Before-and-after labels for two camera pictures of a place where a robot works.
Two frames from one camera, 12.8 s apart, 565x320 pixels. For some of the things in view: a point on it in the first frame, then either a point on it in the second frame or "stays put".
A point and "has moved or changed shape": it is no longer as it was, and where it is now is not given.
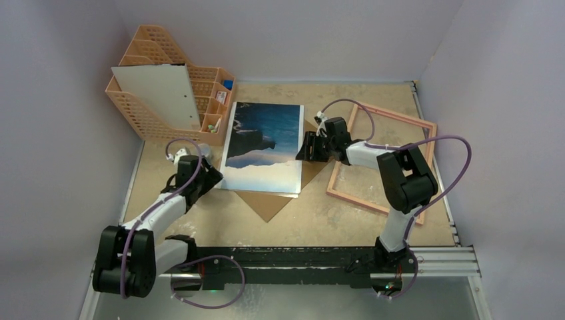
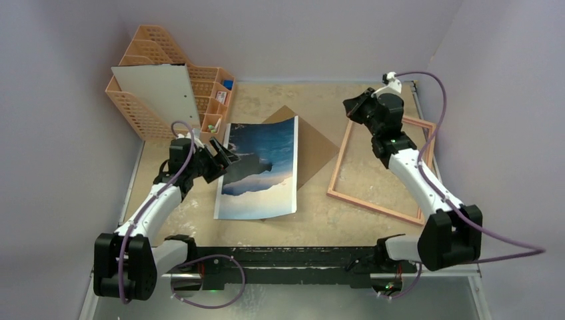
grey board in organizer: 166,87 stays put
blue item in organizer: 228,84 stays put
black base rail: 355,266 stays put
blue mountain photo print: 262,148 has moved or changed shape
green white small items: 212,129 stays put
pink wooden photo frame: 354,113 stays put
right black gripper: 310,147 -> 363,108
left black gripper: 212,177 -> 218,167
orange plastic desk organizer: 213,89 stays put
